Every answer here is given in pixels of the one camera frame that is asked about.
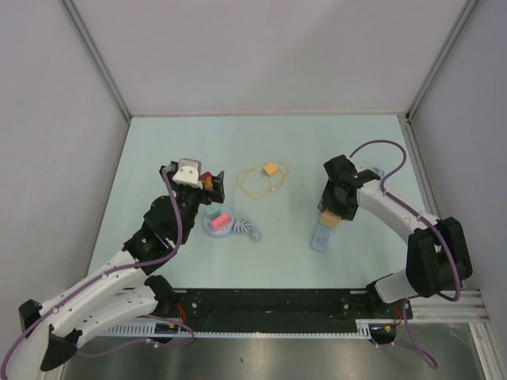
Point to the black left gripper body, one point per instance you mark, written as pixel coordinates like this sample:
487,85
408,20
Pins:
189,201

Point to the pink square plug adapter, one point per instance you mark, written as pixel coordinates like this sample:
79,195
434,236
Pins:
221,222

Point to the yellow USB charger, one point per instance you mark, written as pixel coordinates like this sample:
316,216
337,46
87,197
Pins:
270,169

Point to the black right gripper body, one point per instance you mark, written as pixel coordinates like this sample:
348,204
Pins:
331,199

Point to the dark red cube socket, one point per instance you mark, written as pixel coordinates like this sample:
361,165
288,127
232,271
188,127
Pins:
207,181

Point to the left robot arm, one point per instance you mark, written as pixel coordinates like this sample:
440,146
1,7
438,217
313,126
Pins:
125,287

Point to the light blue rectangular power strip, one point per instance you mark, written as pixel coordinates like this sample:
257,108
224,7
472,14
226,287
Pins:
321,236

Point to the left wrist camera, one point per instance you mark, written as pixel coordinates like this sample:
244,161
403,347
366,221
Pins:
188,173

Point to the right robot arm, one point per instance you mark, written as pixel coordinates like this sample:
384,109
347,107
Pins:
437,255

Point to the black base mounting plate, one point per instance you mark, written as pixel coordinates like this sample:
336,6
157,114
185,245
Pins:
295,311

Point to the teal USB charger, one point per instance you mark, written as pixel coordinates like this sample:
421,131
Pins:
213,211

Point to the beige cube socket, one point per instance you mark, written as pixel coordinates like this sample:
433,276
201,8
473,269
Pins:
329,220

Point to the round light blue power strip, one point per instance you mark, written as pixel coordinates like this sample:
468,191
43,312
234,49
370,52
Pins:
240,226

